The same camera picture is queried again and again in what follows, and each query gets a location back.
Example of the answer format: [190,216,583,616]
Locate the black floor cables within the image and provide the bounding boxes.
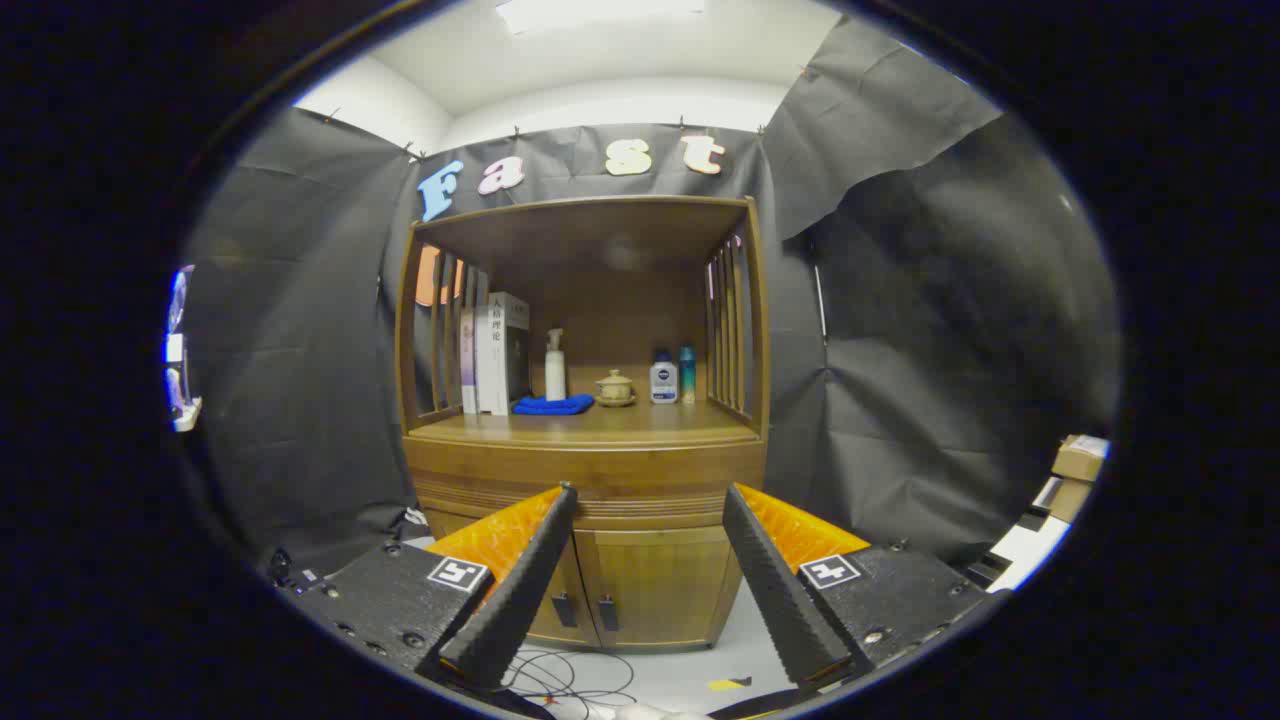
[498,648,638,713]

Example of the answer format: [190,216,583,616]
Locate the white book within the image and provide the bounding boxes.
[475,292,531,416]

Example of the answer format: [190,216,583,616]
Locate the blue folded cloth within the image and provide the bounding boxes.
[512,394,596,416]

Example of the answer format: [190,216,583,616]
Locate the purple book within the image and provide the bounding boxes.
[459,305,479,415]

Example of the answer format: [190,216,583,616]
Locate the wooden cabinet door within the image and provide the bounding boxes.
[525,530,601,649]
[578,527,743,651]

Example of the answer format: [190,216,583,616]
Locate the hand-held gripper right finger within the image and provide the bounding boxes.
[722,482,1009,693]

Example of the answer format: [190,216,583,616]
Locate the wooden countertop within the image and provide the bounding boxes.
[410,400,761,447]

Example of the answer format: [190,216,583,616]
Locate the wooden cabinet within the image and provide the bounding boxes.
[395,195,771,653]

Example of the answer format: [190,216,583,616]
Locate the cardboard box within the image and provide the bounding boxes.
[1050,434,1111,483]

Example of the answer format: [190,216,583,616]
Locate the wooden drawer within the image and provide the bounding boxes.
[405,438,767,528]

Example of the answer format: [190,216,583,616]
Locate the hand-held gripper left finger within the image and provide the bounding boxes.
[285,482,581,693]

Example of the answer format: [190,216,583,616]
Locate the black floor device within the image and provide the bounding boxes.
[268,548,336,596]

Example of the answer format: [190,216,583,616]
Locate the ceiling light panel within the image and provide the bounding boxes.
[495,0,707,35]

